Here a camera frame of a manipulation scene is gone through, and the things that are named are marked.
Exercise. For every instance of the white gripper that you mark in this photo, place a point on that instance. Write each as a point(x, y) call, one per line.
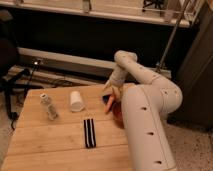
point(117, 78)

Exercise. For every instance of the orange pepper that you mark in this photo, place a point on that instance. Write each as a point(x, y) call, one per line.
point(109, 103)

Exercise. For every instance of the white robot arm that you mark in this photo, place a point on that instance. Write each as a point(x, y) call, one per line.
point(145, 96)

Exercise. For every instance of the white paper cup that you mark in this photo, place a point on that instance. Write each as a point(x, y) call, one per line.
point(76, 101)

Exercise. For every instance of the black white striped cloth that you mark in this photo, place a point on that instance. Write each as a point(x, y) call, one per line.
point(89, 133)

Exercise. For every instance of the metal pole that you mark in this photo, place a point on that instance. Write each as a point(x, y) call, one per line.
point(159, 65)

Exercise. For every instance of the white baseboard ledge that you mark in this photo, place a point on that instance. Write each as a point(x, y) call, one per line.
point(66, 60)

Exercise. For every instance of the dark cabinet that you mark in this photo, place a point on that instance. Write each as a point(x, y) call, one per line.
point(195, 76)

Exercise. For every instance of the black office chair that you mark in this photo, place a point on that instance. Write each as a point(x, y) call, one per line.
point(9, 57)

